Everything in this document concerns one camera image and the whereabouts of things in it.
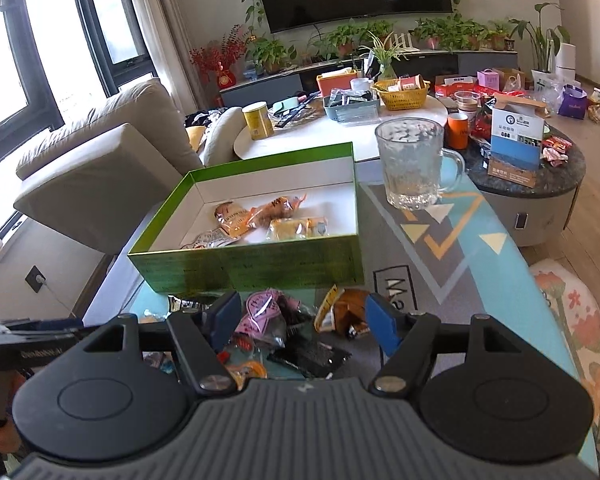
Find orange brown snack packet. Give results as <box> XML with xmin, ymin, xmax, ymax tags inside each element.
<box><xmin>314</xmin><ymin>285</ymin><xmax>373</xmax><ymax>338</ymax></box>

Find person's left hand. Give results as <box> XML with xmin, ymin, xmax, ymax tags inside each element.
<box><xmin>0</xmin><ymin>370</ymin><xmax>31</xmax><ymax>458</ymax></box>

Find round white table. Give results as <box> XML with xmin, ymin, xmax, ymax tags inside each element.
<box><xmin>233</xmin><ymin>94</ymin><xmax>481</xmax><ymax>162</ymax></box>

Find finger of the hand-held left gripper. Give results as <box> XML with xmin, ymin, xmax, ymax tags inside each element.
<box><xmin>0</xmin><ymin>317</ymin><xmax>87</xmax><ymax>345</ymax></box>

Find spider plant in vase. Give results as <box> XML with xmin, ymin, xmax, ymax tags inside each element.
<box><xmin>359</xmin><ymin>30</ymin><xmax>412</xmax><ymax>82</ymax></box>

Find long orange snack packet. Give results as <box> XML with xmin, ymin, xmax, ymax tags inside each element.
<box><xmin>250</xmin><ymin>194</ymin><xmax>308</xmax><ymax>226</ymax></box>

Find white red snack packet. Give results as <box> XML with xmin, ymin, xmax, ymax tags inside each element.
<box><xmin>181</xmin><ymin>229</ymin><xmax>238</xmax><ymax>250</ymax></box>

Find grey television cabinet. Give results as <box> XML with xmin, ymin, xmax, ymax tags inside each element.
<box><xmin>219</xmin><ymin>50</ymin><xmax>519</xmax><ymax>107</ymax></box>

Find yellow snack packet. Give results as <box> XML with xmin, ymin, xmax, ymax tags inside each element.
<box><xmin>266</xmin><ymin>216</ymin><xmax>328</xmax><ymax>241</ymax></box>

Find clear plastic pitcher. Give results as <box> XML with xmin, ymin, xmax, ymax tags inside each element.
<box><xmin>375</xmin><ymin>117</ymin><xmax>466</xmax><ymax>211</ymax></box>

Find blue white carton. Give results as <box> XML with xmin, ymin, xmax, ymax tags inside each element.
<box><xmin>489</xmin><ymin>100</ymin><xmax>547</xmax><ymax>189</ymax></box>

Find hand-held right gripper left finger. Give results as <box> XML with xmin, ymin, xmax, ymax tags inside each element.
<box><xmin>80</xmin><ymin>290</ymin><xmax>244</xmax><ymax>396</ymax></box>

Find floral rug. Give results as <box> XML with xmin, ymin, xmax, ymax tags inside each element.
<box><xmin>529</xmin><ymin>259</ymin><xmax>600</xmax><ymax>466</ymax></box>

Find yellow woven basket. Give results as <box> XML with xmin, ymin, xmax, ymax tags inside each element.
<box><xmin>372</xmin><ymin>79</ymin><xmax>431</xmax><ymax>111</ymax></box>

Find orange candy packet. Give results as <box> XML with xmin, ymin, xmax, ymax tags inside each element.
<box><xmin>227</xmin><ymin>360</ymin><xmax>268</xmax><ymax>391</ymax></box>

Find pink snack packet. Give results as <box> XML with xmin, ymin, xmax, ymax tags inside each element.
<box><xmin>235</xmin><ymin>289</ymin><xmax>315</xmax><ymax>348</ymax></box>

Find blue grey patterned table mat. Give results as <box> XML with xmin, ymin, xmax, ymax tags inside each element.
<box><xmin>82</xmin><ymin>160</ymin><xmax>600</xmax><ymax>480</ymax></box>

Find red flat box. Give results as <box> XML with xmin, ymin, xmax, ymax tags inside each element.
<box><xmin>434</xmin><ymin>75</ymin><xmax>479</xmax><ymax>99</ymax></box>

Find brown cardboard box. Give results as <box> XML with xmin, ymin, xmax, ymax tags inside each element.
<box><xmin>494</xmin><ymin>67</ymin><xmax>527</xmax><ymax>93</ymax></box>

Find purple gift bag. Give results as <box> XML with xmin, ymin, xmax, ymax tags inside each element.
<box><xmin>559</xmin><ymin>85</ymin><xmax>589</xmax><ymax>119</ymax></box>

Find row of potted plants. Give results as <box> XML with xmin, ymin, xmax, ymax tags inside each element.
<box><xmin>245</xmin><ymin>14</ymin><xmax>519</xmax><ymax>75</ymax></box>

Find orange cup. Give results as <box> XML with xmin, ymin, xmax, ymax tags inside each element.
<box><xmin>447</xmin><ymin>112</ymin><xmax>470</xmax><ymax>149</ymax></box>

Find white humidifier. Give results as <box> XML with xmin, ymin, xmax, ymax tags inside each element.
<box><xmin>555</xmin><ymin>42</ymin><xmax>579</xmax><ymax>75</ymax></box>

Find wall socket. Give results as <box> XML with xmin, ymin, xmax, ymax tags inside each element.
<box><xmin>25</xmin><ymin>265</ymin><xmax>47</xmax><ymax>294</ymax></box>

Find large leafy potted plant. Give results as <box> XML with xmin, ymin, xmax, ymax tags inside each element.
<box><xmin>509</xmin><ymin>2</ymin><xmax>572</xmax><ymax>75</ymax></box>

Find small red snack packet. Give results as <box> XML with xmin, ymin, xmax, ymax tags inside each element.
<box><xmin>217</xmin><ymin>337</ymin><xmax>253</xmax><ymax>363</ymax></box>

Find beige sofa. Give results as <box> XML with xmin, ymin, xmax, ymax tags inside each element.
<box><xmin>0</xmin><ymin>77</ymin><xmax>246</xmax><ymax>256</ymax></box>

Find dark round side table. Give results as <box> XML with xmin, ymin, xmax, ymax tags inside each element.
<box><xmin>466</xmin><ymin>125</ymin><xmax>587</xmax><ymax>247</ymax></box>

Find red candy wrappers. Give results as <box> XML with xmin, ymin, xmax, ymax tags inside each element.
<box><xmin>541</xmin><ymin>137</ymin><xmax>572</xmax><ymax>167</ymax></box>

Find blue plastic tray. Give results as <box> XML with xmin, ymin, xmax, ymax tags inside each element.
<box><xmin>324</xmin><ymin>91</ymin><xmax>381</xmax><ymax>122</ymax></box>

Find black white snack packet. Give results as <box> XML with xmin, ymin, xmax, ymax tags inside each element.
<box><xmin>167</xmin><ymin>294</ymin><xmax>217</xmax><ymax>312</ymax></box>

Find green cardboard box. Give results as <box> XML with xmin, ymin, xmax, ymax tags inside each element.
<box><xmin>127</xmin><ymin>141</ymin><xmax>365</xmax><ymax>295</ymax></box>

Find stack of paper cups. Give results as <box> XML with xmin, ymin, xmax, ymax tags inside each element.
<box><xmin>454</xmin><ymin>91</ymin><xmax>482</xmax><ymax>117</ymax></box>

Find red flower decoration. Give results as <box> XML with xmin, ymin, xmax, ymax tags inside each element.
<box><xmin>189</xmin><ymin>25</ymin><xmax>258</xmax><ymax>90</ymax></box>

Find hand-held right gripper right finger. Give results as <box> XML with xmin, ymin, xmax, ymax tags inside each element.
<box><xmin>364</xmin><ymin>291</ymin><xmax>518</xmax><ymax>397</ymax></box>

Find yellow can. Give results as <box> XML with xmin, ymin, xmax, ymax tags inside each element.
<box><xmin>242</xmin><ymin>101</ymin><xmax>276</xmax><ymax>141</ymax></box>

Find orange box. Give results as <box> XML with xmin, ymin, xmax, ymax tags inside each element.
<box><xmin>316</xmin><ymin>73</ymin><xmax>359</xmax><ymax>96</ymax></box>

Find black framed window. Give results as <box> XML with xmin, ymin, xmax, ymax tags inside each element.
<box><xmin>0</xmin><ymin>0</ymin><xmax>153</xmax><ymax>241</ymax></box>

